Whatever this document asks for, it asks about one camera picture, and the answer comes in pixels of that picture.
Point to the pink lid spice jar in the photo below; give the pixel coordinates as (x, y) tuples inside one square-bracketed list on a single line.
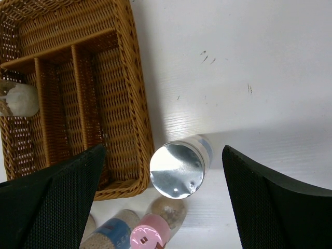
[(162, 220)]

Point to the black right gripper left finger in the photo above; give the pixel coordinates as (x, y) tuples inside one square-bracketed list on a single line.
[(50, 208)]

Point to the blue label shaker silver lid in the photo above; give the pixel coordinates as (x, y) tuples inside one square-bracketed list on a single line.
[(178, 168)]

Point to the yellow lid spice jar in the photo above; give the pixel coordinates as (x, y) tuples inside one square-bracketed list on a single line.
[(89, 228)]

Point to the brown wicker divided basket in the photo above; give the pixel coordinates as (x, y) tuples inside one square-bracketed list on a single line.
[(84, 59)]

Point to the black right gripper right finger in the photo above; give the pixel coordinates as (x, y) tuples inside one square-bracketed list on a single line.
[(273, 210)]

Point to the black top glass condiment bottle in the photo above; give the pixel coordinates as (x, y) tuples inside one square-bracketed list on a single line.
[(18, 100)]

